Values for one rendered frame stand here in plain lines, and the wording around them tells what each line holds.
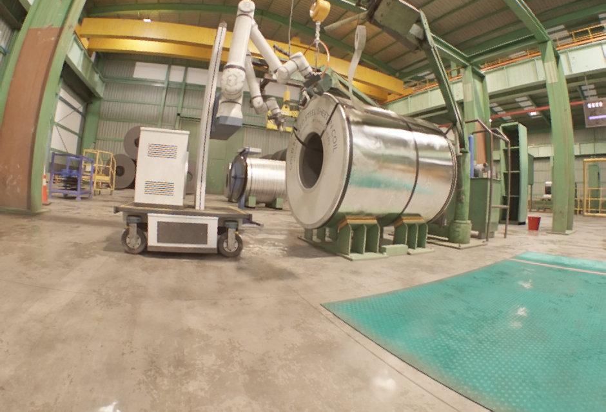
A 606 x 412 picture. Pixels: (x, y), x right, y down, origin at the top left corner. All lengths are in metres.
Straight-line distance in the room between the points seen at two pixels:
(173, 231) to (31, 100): 3.01
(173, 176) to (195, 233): 0.40
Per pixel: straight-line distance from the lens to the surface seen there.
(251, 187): 7.13
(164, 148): 1.92
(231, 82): 1.82
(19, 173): 4.16
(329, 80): 2.24
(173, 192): 1.91
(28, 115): 4.20
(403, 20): 1.73
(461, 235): 3.27
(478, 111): 7.34
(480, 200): 4.05
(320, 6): 2.62
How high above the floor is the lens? 0.49
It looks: 2 degrees up
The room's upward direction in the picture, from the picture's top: 4 degrees clockwise
